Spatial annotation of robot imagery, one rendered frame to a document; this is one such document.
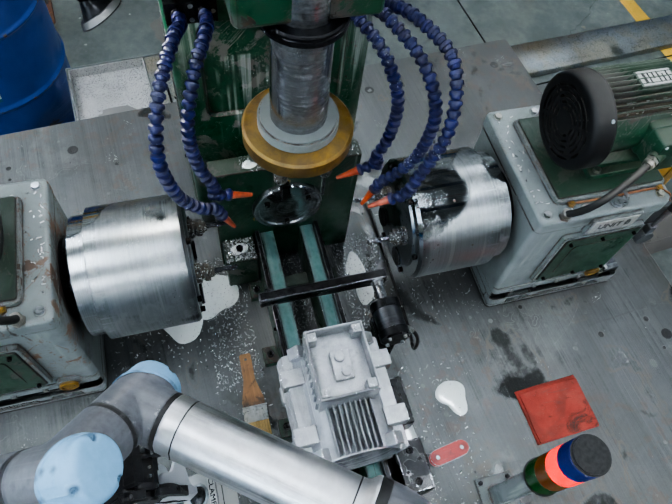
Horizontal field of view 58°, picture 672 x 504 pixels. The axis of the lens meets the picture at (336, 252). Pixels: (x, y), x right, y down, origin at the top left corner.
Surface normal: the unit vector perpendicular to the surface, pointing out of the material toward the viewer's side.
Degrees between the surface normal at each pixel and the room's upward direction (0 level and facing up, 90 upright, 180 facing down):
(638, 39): 0
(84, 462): 54
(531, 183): 0
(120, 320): 73
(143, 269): 32
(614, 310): 0
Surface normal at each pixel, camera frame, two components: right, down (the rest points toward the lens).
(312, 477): 0.11, -0.62
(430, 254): 0.27, 0.62
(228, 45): 0.25, 0.85
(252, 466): -0.04, -0.33
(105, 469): 0.85, -0.30
